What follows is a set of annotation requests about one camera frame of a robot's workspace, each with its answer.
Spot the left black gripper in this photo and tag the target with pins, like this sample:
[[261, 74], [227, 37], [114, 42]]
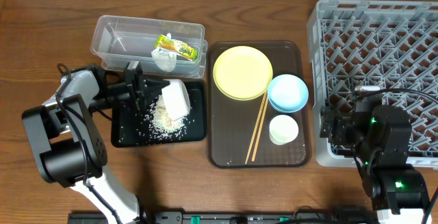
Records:
[[137, 89]]

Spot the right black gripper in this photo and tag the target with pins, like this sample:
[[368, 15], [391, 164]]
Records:
[[328, 122]]

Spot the pink-white rice bowl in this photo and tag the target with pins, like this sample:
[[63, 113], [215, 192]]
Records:
[[176, 99]]

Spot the white tissue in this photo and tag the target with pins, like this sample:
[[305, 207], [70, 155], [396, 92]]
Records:
[[165, 58]]

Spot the green orange snack wrapper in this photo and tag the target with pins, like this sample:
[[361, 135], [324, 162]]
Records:
[[176, 46]]

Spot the pale green cup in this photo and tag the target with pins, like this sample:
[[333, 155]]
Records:
[[283, 129]]

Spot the light blue bowl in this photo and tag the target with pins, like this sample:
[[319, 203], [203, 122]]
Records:
[[288, 93]]

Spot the yellow plate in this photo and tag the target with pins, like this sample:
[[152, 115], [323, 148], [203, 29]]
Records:
[[242, 73]]

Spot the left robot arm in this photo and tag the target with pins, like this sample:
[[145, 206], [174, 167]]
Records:
[[67, 146]]

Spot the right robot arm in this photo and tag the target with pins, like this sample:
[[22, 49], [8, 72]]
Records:
[[379, 138]]

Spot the clear plastic waste bin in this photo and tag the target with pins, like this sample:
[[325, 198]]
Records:
[[118, 40]]

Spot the grey dishwasher rack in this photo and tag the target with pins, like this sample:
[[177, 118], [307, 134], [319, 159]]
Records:
[[390, 44]]

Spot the spilled rice pile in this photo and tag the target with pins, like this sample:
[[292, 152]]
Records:
[[157, 125]]

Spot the black plastic tray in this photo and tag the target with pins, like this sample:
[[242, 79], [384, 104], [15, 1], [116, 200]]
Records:
[[125, 121]]

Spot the brown serving tray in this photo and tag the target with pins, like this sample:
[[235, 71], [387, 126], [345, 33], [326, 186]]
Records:
[[231, 122]]

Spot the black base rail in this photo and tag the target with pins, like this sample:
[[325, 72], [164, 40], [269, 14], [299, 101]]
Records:
[[301, 216]]

